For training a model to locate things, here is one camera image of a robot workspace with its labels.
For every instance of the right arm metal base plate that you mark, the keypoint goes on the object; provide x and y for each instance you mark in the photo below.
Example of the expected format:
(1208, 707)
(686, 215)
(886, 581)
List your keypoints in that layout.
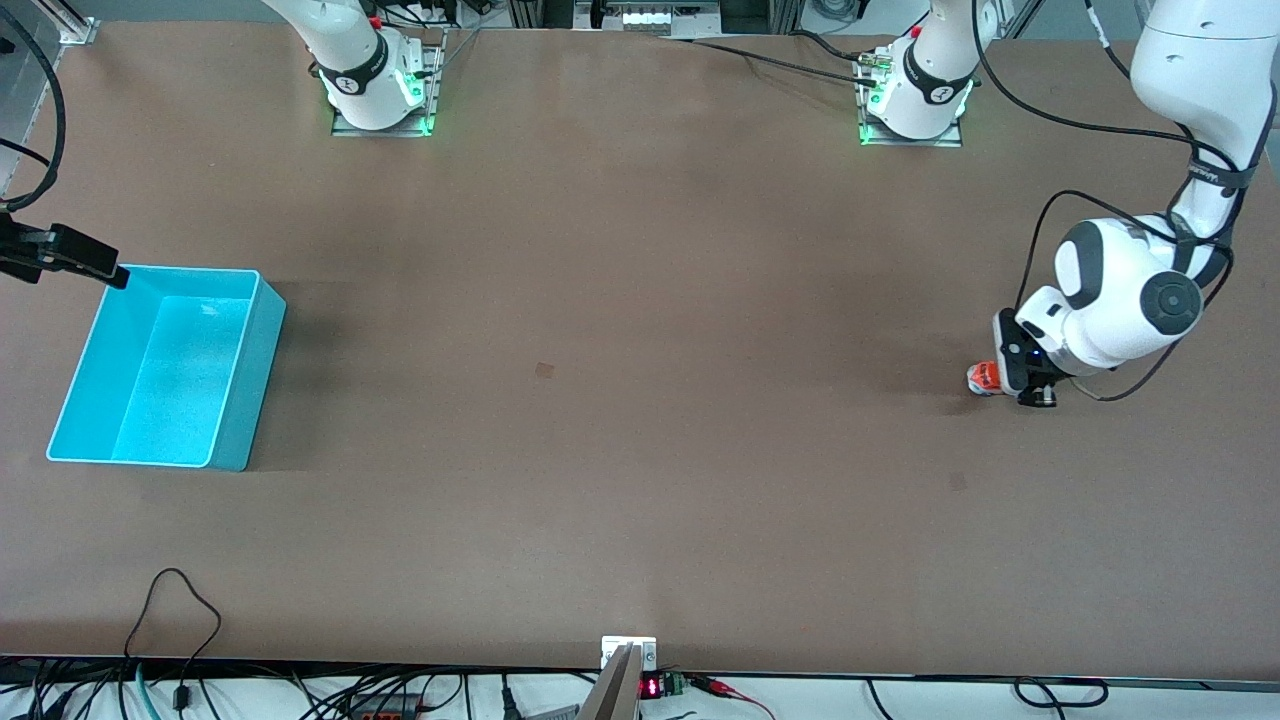
(435, 80)

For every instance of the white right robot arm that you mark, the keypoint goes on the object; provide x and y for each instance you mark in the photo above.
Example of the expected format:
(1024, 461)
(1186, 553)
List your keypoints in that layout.
(350, 60)

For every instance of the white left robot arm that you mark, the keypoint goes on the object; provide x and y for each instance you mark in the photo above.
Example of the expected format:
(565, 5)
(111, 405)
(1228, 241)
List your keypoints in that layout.
(1120, 290)

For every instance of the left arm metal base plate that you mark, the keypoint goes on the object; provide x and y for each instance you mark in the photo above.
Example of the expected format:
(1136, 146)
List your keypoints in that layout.
(945, 140)

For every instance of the blue plastic box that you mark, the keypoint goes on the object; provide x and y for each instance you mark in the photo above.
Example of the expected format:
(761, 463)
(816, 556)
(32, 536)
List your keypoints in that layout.
(170, 380)

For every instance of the grey metal side panel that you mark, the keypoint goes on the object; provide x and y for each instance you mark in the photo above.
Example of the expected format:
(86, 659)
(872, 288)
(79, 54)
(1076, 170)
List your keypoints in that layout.
(15, 100)

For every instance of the orange toy bus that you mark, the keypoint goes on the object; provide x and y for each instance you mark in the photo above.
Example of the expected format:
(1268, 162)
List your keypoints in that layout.
(985, 378)

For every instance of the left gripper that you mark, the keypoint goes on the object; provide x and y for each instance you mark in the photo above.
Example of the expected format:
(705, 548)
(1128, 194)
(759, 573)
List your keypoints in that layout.
(1040, 385)

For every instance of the aluminium frame corner bracket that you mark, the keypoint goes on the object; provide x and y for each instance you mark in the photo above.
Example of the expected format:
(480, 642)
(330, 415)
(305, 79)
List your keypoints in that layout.
(75, 28)

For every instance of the red clip lead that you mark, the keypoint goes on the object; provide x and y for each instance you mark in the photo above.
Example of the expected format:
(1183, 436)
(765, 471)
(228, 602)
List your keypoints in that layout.
(725, 688)

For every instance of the white lit rack device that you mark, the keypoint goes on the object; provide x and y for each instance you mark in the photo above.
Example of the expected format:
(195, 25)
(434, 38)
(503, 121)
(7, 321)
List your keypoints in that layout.
(655, 15)

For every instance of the red digit display module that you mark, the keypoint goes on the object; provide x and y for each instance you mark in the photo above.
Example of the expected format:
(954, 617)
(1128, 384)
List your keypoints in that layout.
(652, 687)

